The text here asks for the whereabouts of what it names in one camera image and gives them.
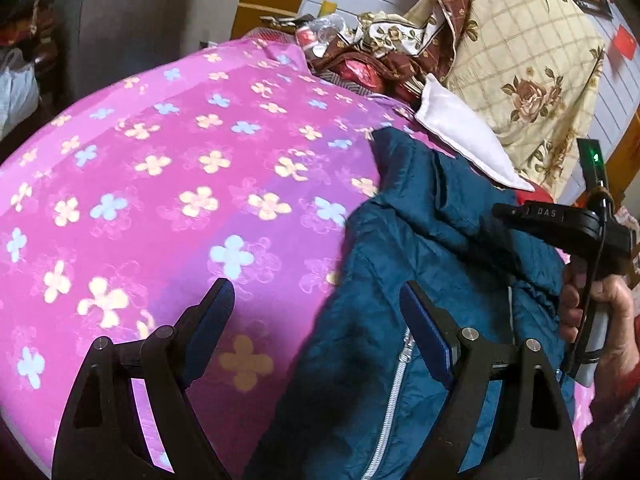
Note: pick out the clear plastic bag of packets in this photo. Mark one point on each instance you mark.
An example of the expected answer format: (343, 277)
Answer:
(325, 30)

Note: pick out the red pillow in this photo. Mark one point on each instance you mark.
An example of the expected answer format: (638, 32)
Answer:
(532, 192)

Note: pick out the cream rose-print quilt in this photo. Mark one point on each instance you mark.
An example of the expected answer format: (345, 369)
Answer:
(525, 50)

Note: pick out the red paper card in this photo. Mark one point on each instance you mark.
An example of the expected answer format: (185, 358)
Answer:
(625, 42)

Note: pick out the white plastic bag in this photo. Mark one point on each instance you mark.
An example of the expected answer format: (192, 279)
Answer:
(17, 90)

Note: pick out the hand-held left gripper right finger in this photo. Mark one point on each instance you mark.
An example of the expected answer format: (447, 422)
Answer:
(425, 331)

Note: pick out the pink floral bedsheet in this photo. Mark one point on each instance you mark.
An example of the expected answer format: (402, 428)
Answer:
(175, 160)

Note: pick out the teal puffer jacket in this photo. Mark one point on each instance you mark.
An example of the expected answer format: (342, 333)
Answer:
(400, 240)

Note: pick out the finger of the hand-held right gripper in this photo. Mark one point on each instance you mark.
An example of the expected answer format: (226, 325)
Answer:
(537, 217)

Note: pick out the person's right hand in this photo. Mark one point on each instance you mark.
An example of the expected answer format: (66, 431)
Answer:
(620, 310)

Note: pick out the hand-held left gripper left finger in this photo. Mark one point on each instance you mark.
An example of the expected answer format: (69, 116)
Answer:
(210, 316)

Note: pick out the brown floral quilt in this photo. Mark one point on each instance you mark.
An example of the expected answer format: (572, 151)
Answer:
(430, 25)

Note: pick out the grey wardrobe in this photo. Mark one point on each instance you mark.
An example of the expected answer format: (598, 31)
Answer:
(150, 5)

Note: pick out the white pillow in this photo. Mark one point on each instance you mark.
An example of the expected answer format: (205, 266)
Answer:
(460, 125)

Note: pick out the person's right forearm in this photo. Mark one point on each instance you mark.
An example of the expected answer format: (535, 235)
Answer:
(615, 420)

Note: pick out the pile of dark clothes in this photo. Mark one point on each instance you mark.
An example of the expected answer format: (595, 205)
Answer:
(27, 0)

